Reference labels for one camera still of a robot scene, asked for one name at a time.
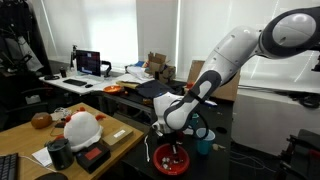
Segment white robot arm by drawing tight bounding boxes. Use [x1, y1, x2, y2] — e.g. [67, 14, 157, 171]
[153, 6, 320, 154]

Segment brown toy football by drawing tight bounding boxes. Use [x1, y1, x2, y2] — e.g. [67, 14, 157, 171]
[31, 112, 53, 129]

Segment empty blue plastic cup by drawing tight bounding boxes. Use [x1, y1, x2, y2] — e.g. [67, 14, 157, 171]
[196, 128, 215, 155]

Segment tan small box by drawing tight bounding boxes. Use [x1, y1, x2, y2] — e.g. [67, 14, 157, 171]
[102, 126, 133, 146]

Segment red plastic bowl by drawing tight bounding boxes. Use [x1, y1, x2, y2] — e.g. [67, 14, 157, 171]
[153, 144, 190, 176]

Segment white paper scrap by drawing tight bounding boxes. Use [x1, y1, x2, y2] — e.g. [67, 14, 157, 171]
[212, 144, 226, 151]

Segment orange bowl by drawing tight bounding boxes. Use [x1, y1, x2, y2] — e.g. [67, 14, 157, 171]
[103, 85, 123, 95]

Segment sweet candy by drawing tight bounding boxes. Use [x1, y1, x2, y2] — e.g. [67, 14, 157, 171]
[162, 164, 171, 170]
[162, 157, 170, 164]

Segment black keyboard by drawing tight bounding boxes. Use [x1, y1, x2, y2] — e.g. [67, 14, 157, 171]
[62, 79, 87, 87]

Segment wooden desk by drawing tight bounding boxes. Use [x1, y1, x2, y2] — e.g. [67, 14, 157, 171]
[0, 102, 146, 180]

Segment white plastic spoon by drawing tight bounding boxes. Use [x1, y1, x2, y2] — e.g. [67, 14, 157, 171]
[144, 135, 151, 163]

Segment black cylinder speaker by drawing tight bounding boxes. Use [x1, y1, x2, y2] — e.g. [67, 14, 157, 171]
[47, 138, 74, 170]

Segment blue cup with toys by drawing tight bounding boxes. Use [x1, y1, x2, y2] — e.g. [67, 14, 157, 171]
[188, 113, 199, 130]

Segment computer monitor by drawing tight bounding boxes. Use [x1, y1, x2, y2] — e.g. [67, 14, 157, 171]
[76, 50, 101, 76]

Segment black red small box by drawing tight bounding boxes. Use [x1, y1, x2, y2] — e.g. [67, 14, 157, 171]
[75, 143, 111, 174]

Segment brown cardboard box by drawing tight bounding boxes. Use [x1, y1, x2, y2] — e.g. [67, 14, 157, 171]
[146, 52, 176, 83]

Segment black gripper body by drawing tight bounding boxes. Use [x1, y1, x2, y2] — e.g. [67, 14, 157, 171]
[152, 121, 184, 145]

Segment white plush chicken toy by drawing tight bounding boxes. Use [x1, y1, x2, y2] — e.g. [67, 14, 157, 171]
[63, 107, 105, 152]

